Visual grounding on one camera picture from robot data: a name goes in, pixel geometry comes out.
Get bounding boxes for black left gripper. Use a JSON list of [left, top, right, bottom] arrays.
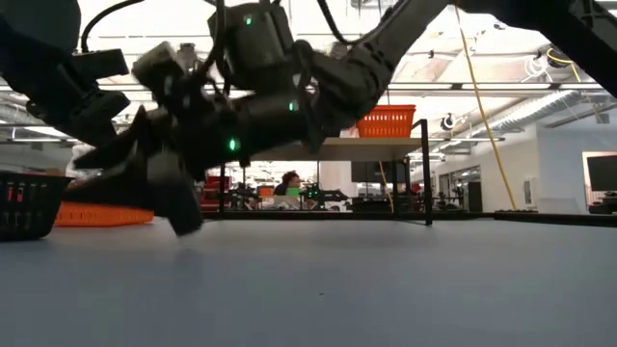
[[0, 42, 131, 148]]

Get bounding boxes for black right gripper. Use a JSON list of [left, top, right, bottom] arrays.
[[71, 91, 317, 237]]

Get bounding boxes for orange plastic basket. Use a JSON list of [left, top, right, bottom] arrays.
[[355, 104, 417, 139], [53, 200, 156, 228]]

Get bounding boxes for black plastic basket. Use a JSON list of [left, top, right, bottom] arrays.
[[0, 172, 74, 243]]

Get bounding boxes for red bin cart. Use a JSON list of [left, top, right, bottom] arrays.
[[200, 174, 232, 212]]

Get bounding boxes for person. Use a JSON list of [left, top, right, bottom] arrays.
[[272, 170, 309, 211]]

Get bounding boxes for black monitor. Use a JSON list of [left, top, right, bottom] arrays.
[[585, 153, 617, 194]]

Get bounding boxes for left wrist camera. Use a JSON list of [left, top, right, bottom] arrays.
[[71, 47, 131, 82]]

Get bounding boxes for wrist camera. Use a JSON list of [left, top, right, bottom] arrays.
[[71, 47, 131, 82], [130, 40, 187, 93]]

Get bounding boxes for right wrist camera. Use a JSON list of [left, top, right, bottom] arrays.
[[130, 40, 187, 93]]

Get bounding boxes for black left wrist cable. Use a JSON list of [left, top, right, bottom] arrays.
[[80, 0, 146, 53]]

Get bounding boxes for wooden shelf black frame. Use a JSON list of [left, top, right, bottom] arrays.
[[211, 118, 434, 227]]

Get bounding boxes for black wall screen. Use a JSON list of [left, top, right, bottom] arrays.
[[350, 160, 412, 184]]

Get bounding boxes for thin yellow cable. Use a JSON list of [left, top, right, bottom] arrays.
[[377, 161, 395, 214]]

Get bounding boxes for yellow hanging cable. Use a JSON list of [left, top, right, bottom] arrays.
[[452, 0, 520, 212]]

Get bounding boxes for ceiling light rail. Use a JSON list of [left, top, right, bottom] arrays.
[[385, 81, 617, 93]]

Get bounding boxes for black aluminium table frame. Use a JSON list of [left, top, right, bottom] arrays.
[[201, 209, 617, 228]]

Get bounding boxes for grey ceiling duct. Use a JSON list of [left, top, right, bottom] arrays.
[[481, 89, 617, 139]]

